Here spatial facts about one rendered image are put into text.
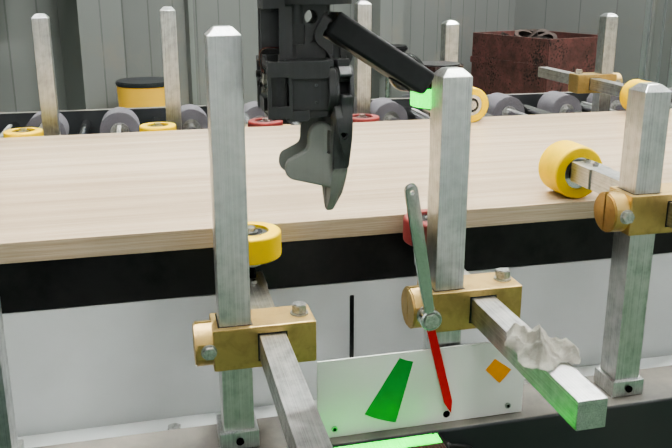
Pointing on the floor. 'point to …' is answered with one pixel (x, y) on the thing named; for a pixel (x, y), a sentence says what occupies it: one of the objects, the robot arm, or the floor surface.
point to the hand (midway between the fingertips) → (335, 195)
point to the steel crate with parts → (528, 59)
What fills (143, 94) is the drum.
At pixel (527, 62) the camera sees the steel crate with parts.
